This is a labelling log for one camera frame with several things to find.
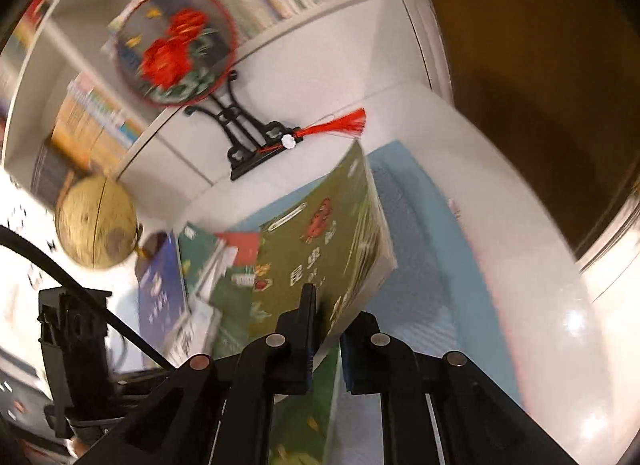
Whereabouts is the red storybook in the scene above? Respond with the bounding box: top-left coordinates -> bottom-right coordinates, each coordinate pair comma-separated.
215,231 -> 262,268

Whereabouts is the yellow globe with brown base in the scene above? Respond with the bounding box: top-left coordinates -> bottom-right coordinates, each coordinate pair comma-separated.
55,174 -> 168,271

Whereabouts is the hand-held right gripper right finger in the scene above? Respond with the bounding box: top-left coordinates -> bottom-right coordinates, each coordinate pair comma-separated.
340,311 -> 576,465

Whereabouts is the olive green insect book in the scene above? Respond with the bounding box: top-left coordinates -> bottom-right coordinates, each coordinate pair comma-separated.
247,139 -> 399,371

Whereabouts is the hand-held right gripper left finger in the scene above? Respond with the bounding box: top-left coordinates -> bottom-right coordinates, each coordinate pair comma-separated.
95,284 -> 318,465

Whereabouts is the white bookshelf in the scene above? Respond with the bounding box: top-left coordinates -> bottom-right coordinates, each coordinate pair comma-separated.
0,0 -> 401,196

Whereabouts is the black cable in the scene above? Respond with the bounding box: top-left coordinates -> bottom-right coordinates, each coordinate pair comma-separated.
0,225 -> 176,371

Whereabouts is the dark green book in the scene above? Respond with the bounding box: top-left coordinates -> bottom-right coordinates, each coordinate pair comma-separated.
207,265 -> 342,465

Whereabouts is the round red flower fan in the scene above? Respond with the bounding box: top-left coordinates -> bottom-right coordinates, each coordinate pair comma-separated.
114,0 -> 240,105

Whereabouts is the row of dark shelf books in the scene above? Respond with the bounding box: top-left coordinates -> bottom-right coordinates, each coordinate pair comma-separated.
30,140 -> 76,208

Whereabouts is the red tassel with white bead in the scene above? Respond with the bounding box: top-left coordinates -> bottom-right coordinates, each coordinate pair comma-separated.
257,108 -> 368,152

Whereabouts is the blue fable book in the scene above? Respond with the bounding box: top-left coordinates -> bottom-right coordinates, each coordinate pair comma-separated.
136,232 -> 193,351

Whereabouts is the teal book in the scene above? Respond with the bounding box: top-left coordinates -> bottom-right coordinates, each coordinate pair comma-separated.
177,222 -> 236,306

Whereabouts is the light blue mat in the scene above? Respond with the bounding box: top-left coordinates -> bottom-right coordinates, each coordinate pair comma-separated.
235,140 -> 521,465

